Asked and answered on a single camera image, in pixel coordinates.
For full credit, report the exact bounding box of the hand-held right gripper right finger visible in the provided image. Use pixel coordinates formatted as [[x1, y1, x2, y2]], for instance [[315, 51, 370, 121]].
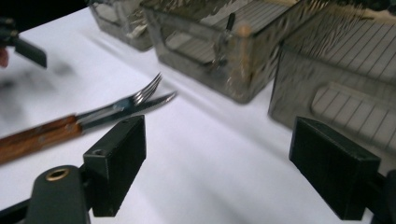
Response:
[[288, 116, 382, 221]]

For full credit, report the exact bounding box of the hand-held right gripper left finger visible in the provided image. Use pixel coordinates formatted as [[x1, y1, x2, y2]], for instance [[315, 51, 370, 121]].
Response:
[[82, 114, 148, 218]]

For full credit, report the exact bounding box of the knife with wooden handle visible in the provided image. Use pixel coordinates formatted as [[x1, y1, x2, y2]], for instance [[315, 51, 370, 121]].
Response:
[[0, 91, 178, 166]]

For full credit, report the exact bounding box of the fork with wooden handle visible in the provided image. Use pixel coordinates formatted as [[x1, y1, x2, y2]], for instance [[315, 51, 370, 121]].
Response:
[[0, 72, 163, 148]]

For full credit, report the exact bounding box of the transparent brown plastic basket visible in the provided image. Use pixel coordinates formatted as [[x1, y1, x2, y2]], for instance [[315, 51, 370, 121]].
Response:
[[267, 4, 396, 166], [141, 0, 302, 105], [88, 0, 156, 52]]

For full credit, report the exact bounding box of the wooden spoon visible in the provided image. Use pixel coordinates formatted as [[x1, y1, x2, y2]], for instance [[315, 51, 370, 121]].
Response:
[[234, 22, 254, 87]]

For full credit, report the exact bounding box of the black slim spoon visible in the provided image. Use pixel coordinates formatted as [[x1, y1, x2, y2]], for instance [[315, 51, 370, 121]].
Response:
[[214, 12, 237, 68]]

